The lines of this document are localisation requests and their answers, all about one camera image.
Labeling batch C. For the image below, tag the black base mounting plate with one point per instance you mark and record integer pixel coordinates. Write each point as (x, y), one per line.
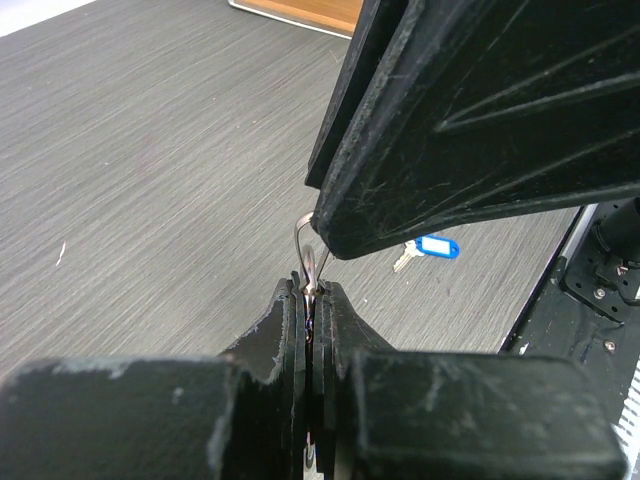
(585, 305)

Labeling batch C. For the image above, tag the large metal keyring with keys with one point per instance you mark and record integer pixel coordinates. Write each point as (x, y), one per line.
(309, 270)

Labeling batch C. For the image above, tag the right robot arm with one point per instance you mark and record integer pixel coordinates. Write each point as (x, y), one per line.
(448, 113)

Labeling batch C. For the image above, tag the white slotted cable duct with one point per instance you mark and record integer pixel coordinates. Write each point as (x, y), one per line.
(627, 428)

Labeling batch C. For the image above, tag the white wire shelf rack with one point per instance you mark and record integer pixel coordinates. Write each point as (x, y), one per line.
(333, 17)

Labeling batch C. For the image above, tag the loose key with blue tag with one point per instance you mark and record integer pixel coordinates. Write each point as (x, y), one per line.
(427, 245)

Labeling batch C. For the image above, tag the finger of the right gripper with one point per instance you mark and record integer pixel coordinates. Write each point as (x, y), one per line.
(375, 27)
(480, 110)

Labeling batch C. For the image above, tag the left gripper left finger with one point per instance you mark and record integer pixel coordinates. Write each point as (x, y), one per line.
(235, 415)

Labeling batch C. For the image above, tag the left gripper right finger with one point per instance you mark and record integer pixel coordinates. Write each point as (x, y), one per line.
(384, 413)

